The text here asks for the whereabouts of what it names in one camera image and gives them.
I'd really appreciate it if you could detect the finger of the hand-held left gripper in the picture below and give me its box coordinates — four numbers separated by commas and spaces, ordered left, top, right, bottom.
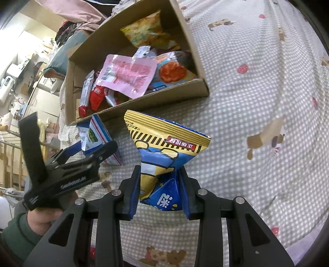
53, 142, 85, 165
87, 141, 119, 165

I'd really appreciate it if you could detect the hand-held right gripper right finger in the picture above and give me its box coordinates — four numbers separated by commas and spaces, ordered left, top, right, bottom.
178, 168, 295, 267

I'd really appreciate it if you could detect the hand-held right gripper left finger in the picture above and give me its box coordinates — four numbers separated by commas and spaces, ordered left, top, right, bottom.
23, 166, 142, 267

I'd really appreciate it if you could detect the white blue green-label packet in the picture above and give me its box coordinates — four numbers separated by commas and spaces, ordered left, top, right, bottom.
76, 114, 123, 166

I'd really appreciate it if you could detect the blue yellow snack packet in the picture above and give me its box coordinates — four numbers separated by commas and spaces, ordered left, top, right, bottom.
124, 110, 212, 212

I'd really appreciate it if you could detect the white red snack packet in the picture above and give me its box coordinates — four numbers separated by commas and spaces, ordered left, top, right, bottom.
78, 70, 95, 117

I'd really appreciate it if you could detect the brown cardboard box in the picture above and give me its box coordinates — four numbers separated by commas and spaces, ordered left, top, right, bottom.
65, 0, 210, 126

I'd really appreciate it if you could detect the pink sausage packet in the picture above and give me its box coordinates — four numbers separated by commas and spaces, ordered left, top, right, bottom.
96, 54, 158, 99

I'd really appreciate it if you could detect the pale blue orange-photo packet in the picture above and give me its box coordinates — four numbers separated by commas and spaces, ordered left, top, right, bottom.
146, 51, 198, 91

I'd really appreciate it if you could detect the person's left forearm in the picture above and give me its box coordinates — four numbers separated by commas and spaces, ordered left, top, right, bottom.
0, 203, 42, 262

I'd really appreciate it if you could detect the person's left hand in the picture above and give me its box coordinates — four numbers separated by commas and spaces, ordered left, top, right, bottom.
27, 191, 79, 235

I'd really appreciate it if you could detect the white kitchen counter cabinet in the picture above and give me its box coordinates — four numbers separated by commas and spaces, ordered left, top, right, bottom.
24, 77, 62, 116

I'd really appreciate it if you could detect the white water heater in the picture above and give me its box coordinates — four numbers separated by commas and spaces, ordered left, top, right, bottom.
0, 76, 17, 106

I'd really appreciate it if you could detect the teal padded footboard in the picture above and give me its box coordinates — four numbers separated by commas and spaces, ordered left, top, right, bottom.
43, 31, 89, 77

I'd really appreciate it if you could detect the pile of clothes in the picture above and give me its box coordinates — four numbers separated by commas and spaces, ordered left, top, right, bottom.
55, 21, 85, 44

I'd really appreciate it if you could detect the pink curtain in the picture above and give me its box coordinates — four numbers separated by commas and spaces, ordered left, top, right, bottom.
35, 0, 108, 26

